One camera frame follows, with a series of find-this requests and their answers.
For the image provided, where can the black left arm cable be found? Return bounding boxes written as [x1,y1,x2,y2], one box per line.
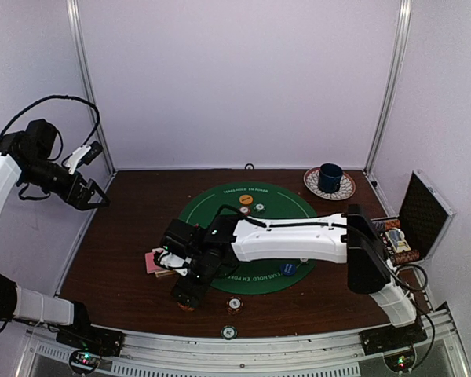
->
[0,94,101,154]

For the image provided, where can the red chip stack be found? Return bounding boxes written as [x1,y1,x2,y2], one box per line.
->
[177,302,196,312]

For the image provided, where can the round green poker mat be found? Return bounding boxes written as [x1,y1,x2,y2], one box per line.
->
[179,182,316,295]

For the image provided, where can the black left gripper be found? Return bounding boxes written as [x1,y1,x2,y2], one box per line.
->
[19,155,110,210]

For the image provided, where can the aluminium table front rail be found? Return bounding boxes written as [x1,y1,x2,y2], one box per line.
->
[13,309,471,376]

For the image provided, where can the red backed card deck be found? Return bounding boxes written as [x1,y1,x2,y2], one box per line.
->
[144,251,162,274]

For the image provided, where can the aluminium poker chip case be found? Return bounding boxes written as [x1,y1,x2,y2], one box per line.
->
[372,170,455,266]

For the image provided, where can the left aluminium frame post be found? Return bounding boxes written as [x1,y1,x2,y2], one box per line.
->
[66,0,115,176]

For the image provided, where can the brown 100 chip stack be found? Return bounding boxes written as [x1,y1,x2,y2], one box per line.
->
[226,297,243,315]

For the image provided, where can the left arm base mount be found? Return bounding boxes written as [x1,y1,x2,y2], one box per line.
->
[54,302,125,376]

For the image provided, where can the playing card box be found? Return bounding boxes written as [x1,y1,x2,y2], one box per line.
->
[154,270,177,278]

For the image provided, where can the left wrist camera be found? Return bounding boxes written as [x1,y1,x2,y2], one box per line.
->
[62,141,103,175]

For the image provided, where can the dark blue mug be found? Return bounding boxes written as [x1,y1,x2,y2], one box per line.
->
[318,163,343,193]

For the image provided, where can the aluminium frame post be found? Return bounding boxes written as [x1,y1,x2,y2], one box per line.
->
[66,0,115,176]
[364,0,412,176]

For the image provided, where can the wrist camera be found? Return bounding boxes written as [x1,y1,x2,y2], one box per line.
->
[62,141,103,175]
[154,219,199,271]

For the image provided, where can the right aluminium frame post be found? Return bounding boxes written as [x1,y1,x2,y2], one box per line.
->
[364,0,412,176]

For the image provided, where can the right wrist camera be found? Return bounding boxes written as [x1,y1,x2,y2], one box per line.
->
[154,219,199,271]

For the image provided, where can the blue small blind button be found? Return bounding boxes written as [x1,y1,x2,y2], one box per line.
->
[279,263,298,276]

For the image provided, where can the orange big blind button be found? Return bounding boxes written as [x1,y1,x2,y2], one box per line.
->
[239,194,254,206]

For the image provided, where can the green 20 chip stack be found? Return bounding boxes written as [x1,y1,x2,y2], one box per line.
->
[221,325,238,340]

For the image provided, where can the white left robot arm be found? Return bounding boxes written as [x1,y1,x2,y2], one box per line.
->
[0,130,109,349]

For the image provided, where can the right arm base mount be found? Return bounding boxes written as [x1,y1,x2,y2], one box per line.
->
[359,318,428,375]

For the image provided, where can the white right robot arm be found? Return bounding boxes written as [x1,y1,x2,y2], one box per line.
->
[160,205,418,347]

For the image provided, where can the patterned saucer plate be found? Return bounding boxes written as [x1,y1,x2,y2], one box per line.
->
[303,163,356,201]

